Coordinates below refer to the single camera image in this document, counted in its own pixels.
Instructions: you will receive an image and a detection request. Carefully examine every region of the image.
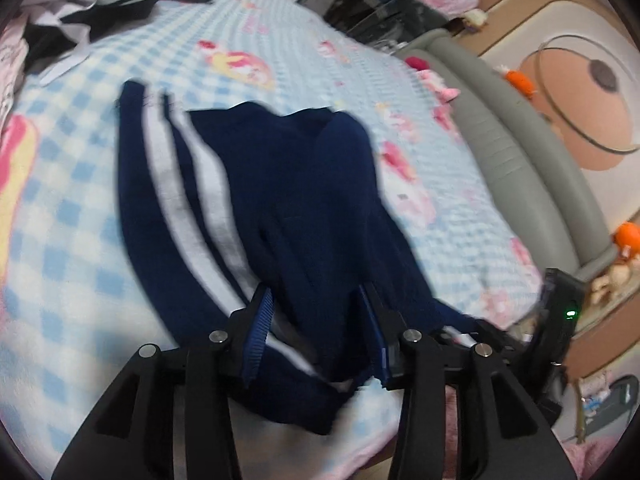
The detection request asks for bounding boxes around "orange plush toy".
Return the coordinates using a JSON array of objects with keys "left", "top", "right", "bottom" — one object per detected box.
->
[
  {"left": 612, "top": 221, "right": 640, "bottom": 267},
  {"left": 505, "top": 68, "right": 539, "bottom": 99}
]

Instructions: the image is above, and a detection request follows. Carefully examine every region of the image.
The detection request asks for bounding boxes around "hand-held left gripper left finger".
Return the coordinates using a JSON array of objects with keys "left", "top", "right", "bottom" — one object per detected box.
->
[{"left": 51, "top": 284, "right": 275, "bottom": 480}]

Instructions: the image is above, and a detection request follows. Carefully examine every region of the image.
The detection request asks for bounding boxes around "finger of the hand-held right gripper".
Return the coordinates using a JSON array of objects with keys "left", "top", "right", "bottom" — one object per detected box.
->
[{"left": 432, "top": 317, "right": 534, "bottom": 362}]

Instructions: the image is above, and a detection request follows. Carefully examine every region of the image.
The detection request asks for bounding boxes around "grey nightstand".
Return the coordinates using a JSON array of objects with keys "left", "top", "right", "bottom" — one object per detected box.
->
[{"left": 574, "top": 371, "right": 640, "bottom": 444}]

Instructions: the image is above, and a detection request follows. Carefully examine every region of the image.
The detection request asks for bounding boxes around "blue checked printed blanket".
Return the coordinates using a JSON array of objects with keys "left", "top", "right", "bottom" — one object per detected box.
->
[{"left": 0, "top": 0, "right": 547, "bottom": 472}]

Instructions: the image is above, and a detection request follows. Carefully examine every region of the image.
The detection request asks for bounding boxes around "round peach wall panel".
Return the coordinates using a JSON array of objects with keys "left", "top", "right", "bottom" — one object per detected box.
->
[{"left": 517, "top": 35, "right": 640, "bottom": 172}]

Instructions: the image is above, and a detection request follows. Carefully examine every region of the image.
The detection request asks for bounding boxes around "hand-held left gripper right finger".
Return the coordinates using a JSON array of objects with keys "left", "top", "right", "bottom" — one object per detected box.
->
[{"left": 358, "top": 284, "right": 577, "bottom": 480}]

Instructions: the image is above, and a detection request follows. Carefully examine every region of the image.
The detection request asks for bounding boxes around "pink printed garment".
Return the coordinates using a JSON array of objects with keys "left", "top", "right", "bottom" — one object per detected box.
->
[{"left": 0, "top": 10, "right": 32, "bottom": 127}]

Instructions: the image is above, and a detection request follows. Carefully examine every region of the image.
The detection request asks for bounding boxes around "pink plush toy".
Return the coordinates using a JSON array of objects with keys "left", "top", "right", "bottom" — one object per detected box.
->
[{"left": 404, "top": 55, "right": 461, "bottom": 104}]

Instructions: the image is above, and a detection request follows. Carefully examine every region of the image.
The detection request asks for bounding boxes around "beige doll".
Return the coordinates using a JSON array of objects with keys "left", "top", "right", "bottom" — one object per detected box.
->
[{"left": 590, "top": 260, "right": 637, "bottom": 307}]

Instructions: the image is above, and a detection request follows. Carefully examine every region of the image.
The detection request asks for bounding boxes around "navy white-striped sweater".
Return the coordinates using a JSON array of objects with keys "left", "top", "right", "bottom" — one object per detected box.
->
[{"left": 116, "top": 80, "right": 482, "bottom": 437}]

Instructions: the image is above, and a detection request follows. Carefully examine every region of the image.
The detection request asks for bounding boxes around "grey padded bed frame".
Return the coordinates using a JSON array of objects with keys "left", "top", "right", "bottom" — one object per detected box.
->
[{"left": 395, "top": 27, "right": 619, "bottom": 282}]

